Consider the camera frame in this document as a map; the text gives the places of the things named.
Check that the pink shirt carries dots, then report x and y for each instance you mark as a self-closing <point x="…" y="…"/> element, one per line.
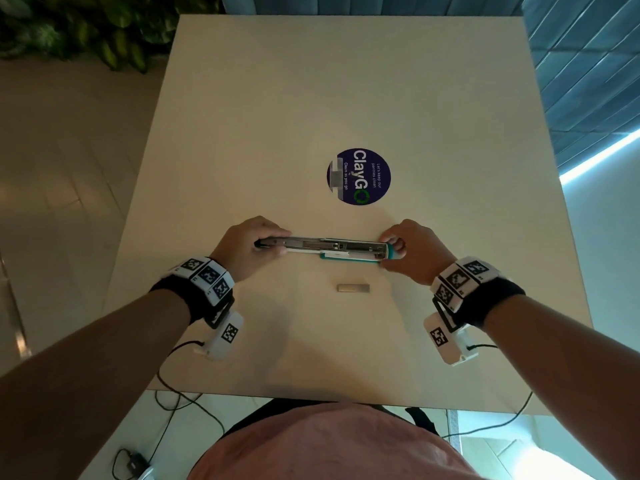
<point x="330" y="444"/>

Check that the person's left hand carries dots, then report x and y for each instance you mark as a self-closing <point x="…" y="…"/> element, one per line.
<point x="239" y="249"/>

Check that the black right wristband with markers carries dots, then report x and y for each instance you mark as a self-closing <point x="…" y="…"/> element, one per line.
<point x="470" y="287"/>

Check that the small black device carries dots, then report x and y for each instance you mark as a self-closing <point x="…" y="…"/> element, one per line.
<point x="137" y="462"/>

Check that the person's right hand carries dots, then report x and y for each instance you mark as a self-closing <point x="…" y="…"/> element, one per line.
<point x="422" y="252"/>

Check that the white light strip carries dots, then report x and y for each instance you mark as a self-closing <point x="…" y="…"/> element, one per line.
<point x="600" y="157"/>

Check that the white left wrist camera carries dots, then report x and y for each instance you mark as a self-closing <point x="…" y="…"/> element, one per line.
<point x="225" y="337"/>

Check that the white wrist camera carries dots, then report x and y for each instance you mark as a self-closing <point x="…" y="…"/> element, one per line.
<point x="445" y="342"/>
<point x="225" y="337"/>

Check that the silver staple strip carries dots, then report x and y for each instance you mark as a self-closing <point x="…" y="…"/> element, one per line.
<point x="353" y="288"/>

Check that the person's left thumb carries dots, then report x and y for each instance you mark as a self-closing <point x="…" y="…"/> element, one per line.
<point x="275" y="251"/>

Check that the round dark blue sticker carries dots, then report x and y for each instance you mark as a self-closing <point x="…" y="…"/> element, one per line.
<point x="359" y="176"/>

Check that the green leafy plant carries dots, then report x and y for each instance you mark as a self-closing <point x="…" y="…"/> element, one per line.
<point x="100" y="24"/>

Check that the teal and metal stapler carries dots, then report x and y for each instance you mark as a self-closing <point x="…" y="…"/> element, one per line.
<point x="332" y="247"/>

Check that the black wristband with markers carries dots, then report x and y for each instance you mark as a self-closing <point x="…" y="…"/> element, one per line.
<point x="197" y="284"/>
<point x="470" y="287"/>

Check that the black left wristband with markers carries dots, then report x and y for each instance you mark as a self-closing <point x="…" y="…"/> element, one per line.
<point x="197" y="284"/>

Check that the person's left forearm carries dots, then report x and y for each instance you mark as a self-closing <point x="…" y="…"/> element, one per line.
<point x="85" y="384"/>

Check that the person's right forearm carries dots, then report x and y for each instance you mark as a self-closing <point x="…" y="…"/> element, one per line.
<point x="575" y="379"/>

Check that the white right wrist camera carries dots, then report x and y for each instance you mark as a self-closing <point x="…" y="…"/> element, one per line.
<point x="445" y="342"/>

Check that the person's right thumb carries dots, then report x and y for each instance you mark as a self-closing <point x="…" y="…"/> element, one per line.
<point x="392" y="265"/>

